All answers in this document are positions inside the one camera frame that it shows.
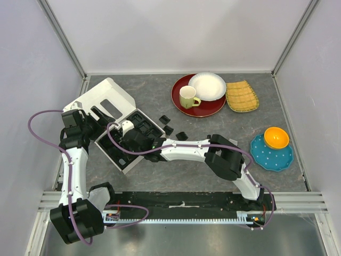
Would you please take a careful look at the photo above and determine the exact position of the orange bowl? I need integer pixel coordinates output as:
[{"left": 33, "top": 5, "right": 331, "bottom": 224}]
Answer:
[{"left": 264, "top": 126, "right": 290, "bottom": 150}]

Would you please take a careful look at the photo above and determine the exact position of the small oil bottle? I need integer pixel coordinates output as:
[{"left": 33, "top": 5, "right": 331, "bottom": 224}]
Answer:
[{"left": 119, "top": 158, "right": 126, "bottom": 165}]

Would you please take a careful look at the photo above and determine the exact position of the blue dotted plate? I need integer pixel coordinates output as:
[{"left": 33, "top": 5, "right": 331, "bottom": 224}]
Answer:
[{"left": 250, "top": 134, "right": 294, "bottom": 172}]

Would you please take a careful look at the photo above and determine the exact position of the black silver hair clipper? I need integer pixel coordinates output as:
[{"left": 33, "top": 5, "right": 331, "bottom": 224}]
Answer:
[{"left": 229, "top": 139, "right": 238, "bottom": 146}]

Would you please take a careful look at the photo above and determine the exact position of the white paper plate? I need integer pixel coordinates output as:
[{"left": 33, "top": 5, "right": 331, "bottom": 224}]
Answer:
[{"left": 188, "top": 72, "right": 226, "bottom": 101}]

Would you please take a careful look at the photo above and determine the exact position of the woven bamboo tray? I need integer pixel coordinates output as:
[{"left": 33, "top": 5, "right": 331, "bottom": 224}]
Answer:
[{"left": 225, "top": 80, "right": 259, "bottom": 113}]

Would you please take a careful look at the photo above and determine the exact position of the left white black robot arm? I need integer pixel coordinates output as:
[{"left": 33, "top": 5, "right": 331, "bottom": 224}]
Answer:
[{"left": 50, "top": 108, "right": 117, "bottom": 244}]

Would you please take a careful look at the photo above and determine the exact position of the yellow-green mug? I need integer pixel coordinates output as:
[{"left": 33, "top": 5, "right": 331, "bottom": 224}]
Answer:
[{"left": 179, "top": 85, "right": 201, "bottom": 109}]

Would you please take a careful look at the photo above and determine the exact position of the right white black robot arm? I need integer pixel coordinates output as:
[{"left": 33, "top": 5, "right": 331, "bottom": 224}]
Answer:
[{"left": 107, "top": 123, "right": 263, "bottom": 210}]

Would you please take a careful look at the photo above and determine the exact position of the red round plate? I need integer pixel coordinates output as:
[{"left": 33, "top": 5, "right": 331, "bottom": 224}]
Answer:
[{"left": 171, "top": 74, "right": 226, "bottom": 117}]

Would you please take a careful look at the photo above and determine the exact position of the white cable duct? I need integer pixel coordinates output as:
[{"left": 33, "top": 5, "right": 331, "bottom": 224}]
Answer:
[{"left": 102, "top": 211, "right": 266, "bottom": 225}]

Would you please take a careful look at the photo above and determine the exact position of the white clipper kit box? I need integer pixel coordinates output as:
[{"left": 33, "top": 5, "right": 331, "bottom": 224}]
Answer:
[{"left": 63, "top": 78, "right": 166, "bottom": 174}]

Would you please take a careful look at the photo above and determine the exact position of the black comb guard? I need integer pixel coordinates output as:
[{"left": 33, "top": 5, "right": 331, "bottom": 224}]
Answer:
[
  {"left": 175, "top": 132, "right": 189, "bottom": 141},
  {"left": 159, "top": 115, "right": 171, "bottom": 125},
  {"left": 163, "top": 125, "right": 174, "bottom": 136}
]

